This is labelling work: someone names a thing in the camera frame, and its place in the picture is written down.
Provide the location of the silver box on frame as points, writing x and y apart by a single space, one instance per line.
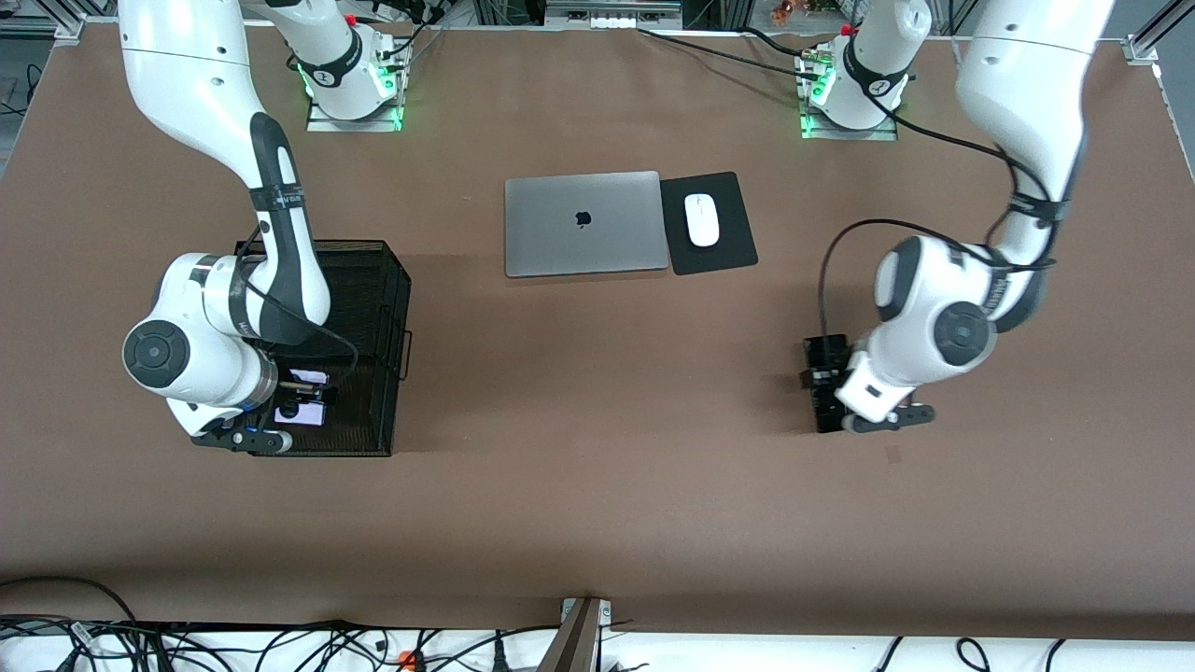
607 11

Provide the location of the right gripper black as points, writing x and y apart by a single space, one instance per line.
291 408

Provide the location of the white computer mouse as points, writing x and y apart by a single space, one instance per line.
702 219

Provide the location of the grey metal camera post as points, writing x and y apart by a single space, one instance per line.
574 644

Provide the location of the lilac flip phone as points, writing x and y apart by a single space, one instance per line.
308 377

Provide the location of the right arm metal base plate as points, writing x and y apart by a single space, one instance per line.
322 124

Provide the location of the silver corner bracket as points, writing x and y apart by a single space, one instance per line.
70 28
1141 48

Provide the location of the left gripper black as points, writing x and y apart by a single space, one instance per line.
827 377

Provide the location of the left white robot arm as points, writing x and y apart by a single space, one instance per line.
1027 75

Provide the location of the large black smartphone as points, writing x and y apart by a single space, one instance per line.
826 345

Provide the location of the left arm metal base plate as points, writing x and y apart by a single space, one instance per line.
882 136

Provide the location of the black mesh two-tier organizer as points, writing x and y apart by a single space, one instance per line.
369 280

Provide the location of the silver closed laptop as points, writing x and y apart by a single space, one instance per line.
560 233

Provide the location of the silver aluminium frame profile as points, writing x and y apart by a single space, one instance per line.
1167 20

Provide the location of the black mouse pad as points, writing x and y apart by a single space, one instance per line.
733 252

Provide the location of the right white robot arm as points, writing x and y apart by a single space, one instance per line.
187 84

